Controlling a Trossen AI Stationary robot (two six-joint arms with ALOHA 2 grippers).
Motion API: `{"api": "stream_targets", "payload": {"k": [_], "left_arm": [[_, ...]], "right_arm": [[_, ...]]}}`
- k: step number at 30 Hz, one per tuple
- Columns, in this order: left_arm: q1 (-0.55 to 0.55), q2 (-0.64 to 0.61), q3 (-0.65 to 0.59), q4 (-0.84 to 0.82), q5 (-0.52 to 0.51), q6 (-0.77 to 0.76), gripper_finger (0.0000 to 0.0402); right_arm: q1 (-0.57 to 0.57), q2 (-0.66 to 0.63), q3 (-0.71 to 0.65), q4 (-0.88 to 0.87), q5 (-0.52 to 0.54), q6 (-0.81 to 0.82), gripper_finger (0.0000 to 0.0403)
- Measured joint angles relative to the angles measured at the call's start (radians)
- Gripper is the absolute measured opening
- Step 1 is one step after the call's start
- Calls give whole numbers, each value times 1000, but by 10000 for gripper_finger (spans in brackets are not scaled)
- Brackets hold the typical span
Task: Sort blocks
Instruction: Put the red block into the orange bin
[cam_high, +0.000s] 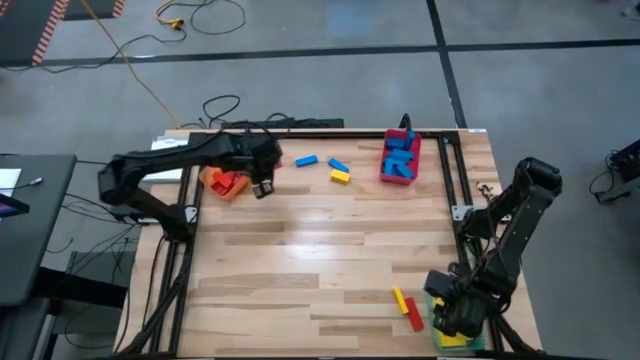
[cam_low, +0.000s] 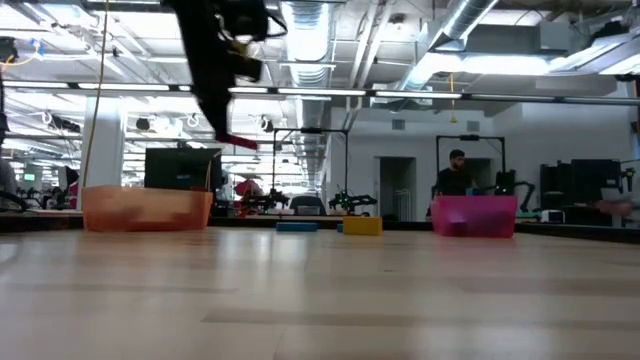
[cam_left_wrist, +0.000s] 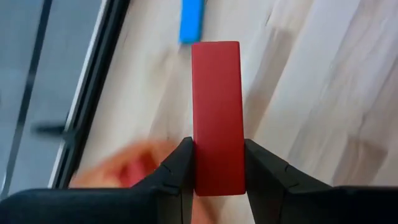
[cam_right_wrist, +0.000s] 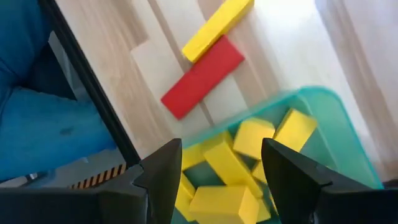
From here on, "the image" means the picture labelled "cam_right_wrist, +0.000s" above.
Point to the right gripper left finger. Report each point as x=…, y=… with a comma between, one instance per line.
x=124, y=202

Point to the red wooden block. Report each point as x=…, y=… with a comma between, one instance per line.
x=202, y=77

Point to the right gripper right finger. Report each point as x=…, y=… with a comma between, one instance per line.
x=311, y=199

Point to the black aluminium table frame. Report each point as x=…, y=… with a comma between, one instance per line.
x=93, y=87

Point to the blue fabric object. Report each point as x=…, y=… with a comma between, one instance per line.
x=46, y=130

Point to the black yellow hazard tape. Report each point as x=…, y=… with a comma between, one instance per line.
x=96, y=179

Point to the yellow wooden block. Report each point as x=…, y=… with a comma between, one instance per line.
x=224, y=203
x=252, y=137
x=214, y=28
x=295, y=129
x=230, y=168
x=192, y=155
x=185, y=196

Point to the green translucent plastic bin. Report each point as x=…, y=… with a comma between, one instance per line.
x=329, y=124

